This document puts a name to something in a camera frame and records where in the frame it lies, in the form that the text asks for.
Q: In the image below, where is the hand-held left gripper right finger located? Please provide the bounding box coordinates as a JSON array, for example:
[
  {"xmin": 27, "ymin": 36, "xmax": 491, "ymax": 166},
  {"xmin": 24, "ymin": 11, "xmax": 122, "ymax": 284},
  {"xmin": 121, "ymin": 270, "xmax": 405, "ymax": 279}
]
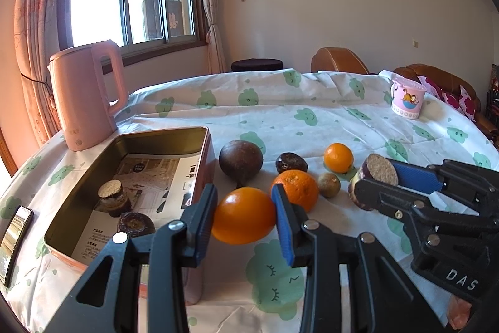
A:
[{"xmin": 271, "ymin": 184, "xmax": 449, "ymax": 333}]

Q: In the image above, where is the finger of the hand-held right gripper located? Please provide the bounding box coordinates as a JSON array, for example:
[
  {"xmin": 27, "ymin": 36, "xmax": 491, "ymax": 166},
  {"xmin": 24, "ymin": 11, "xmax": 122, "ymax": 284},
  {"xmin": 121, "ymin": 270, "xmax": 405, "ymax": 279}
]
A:
[
  {"xmin": 389, "ymin": 159, "xmax": 499, "ymax": 217},
  {"xmin": 356, "ymin": 178, "xmax": 491, "ymax": 251}
]

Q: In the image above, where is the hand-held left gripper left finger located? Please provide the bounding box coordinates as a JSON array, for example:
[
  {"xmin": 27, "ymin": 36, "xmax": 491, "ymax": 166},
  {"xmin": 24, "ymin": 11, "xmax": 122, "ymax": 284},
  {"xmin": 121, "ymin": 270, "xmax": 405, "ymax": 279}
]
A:
[{"xmin": 39, "ymin": 184, "xmax": 219, "ymax": 333}]

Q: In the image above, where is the large orange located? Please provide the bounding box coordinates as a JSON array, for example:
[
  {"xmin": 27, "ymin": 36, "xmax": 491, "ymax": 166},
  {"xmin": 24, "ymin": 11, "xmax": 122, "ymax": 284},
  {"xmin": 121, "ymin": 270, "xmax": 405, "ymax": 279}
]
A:
[{"xmin": 212, "ymin": 187, "xmax": 277, "ymax": 245}]

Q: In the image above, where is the bumpy mandarin orange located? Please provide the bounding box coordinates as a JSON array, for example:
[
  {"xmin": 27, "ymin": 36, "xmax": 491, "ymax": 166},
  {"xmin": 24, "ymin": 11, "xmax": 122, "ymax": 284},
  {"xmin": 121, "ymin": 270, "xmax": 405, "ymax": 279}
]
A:
[{"xmin": 272, "ymin": 169, "xmax": 319, "ymax": 213}]

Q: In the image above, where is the small brown kiwi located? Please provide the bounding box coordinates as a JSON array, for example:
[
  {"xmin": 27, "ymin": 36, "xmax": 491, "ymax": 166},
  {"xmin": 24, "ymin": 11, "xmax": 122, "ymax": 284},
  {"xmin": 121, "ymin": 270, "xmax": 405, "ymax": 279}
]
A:
[{"xmin": 317, "ymin": 172, "xmax": 341, "ymax": 198}]

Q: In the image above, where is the round brown beetroot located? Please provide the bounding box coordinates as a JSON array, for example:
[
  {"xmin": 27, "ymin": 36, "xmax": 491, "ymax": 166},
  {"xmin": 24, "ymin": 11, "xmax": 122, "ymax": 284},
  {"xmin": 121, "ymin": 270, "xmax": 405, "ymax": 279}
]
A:
[{"xmin": 219, "ymin": 140, "xmax": 264, "ymax": 189}]

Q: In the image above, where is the rectangular metal tin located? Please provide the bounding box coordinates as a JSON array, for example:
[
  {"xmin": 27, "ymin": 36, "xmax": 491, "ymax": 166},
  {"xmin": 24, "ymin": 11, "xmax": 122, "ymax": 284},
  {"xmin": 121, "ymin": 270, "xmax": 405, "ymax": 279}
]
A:
[{"xmin": 44, "ymin": 126, "xmax": 216, "ymax": 306}]

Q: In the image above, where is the small smooth orange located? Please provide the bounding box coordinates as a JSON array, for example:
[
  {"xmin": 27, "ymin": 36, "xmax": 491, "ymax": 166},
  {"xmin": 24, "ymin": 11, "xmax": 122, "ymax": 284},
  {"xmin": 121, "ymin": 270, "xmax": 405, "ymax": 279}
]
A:
[{"xmin": 324, "ymin": 143, "xmax": 355, "ymax": 174}]

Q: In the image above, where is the dark wrinkled passion fruit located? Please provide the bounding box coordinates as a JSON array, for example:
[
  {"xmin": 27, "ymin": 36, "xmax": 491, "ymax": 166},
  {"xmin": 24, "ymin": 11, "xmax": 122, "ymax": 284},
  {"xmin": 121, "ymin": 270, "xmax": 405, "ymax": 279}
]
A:
[{"xmin": 275, "ymin": 153, "xmax": 308, "ymax": 174}]

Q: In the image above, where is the printed paper leaflet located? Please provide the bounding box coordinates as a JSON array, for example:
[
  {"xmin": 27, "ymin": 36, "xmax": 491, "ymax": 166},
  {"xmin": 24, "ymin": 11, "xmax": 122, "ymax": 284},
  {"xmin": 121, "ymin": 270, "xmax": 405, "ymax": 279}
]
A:
[{"xmin": 72, "ymin": 153, "xmax": 203, "ymax": 265}]

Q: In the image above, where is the pink cartoon cup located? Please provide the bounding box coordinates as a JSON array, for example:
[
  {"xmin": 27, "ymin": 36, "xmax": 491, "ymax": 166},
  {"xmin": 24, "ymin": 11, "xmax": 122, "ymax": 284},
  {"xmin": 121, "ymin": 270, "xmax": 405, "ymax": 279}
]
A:
[{"xmin": 390, "ymin": 75, "xmax": 428, "ymax": 120}]

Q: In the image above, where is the pink floral cushion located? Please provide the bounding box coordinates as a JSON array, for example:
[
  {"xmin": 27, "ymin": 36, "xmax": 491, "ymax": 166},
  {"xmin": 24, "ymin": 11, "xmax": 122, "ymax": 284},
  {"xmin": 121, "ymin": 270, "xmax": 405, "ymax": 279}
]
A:
[{"xmin": 417, "ymin": 76, "xmax": 477, "ymax": 119}]

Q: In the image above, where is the brown leather sofa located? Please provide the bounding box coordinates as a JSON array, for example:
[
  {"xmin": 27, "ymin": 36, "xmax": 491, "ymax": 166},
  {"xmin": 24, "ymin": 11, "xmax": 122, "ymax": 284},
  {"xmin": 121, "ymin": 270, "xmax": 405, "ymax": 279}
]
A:
[{"xmin": 392, "ymin": 64, "xmax": 499, "ymax": 146}]

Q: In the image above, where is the brown wooden chair back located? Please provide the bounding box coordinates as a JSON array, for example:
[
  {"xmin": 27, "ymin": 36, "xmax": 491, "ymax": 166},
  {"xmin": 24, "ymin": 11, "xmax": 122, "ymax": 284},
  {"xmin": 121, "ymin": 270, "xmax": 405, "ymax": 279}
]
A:
[{"xmin": 311, "ymin": 47, "xmax": 370, "ymax": 75}]

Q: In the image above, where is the black round stool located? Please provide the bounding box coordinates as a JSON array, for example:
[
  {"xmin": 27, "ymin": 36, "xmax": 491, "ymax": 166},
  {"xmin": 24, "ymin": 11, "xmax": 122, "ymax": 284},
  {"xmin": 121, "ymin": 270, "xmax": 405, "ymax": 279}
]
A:
[{"xmin": 231, "ymin": 59, "xmax": 283, "ymax": 74}]

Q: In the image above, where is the pink electric kettle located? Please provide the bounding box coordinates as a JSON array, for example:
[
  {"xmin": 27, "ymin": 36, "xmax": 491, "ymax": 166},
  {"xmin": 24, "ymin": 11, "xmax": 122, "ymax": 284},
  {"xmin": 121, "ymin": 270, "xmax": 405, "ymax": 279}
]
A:
[{"xmin": 48, "ymin": 40, "xmax": 129, "ymax": 152}]

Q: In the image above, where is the smartphone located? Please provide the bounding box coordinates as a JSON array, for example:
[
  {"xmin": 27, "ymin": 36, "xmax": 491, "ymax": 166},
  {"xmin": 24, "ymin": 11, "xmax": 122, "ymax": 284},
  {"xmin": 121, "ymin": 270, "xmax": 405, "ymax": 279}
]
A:
[{"xmin": 0, "ymin": 205, "xmax": 35, "ymax": 287}]

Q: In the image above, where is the pink floral curtain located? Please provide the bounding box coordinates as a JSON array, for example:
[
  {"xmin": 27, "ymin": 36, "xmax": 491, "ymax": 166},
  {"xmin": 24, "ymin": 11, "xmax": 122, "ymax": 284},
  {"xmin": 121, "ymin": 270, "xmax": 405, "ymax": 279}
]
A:
[{"xmin": 13, "ymin": 0, "xmax": 75, "ymax": 146}]

